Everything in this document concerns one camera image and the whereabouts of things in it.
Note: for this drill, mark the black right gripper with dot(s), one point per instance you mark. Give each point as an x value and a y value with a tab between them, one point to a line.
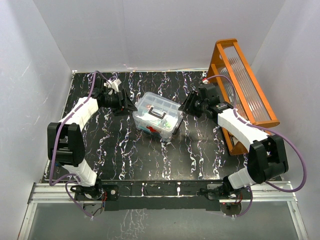
187	106

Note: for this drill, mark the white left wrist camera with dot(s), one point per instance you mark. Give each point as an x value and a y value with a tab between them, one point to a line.
114	85

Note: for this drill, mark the green small box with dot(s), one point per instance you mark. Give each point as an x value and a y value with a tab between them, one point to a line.
167	125

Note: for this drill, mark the clear box lid black handle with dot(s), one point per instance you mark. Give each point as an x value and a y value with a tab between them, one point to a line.
159	104

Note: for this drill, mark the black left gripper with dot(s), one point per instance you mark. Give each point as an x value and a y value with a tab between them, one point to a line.
126	104

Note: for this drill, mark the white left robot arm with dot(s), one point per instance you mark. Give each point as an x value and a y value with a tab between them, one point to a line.
65	144

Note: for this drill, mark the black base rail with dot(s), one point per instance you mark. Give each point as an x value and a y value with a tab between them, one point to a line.
159	194

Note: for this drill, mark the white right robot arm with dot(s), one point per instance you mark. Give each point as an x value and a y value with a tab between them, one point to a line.
267	156

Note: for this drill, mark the orange wooden rack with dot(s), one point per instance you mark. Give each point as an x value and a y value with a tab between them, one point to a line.
232	73

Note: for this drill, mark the clear first aid box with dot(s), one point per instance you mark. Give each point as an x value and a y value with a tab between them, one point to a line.
154	123

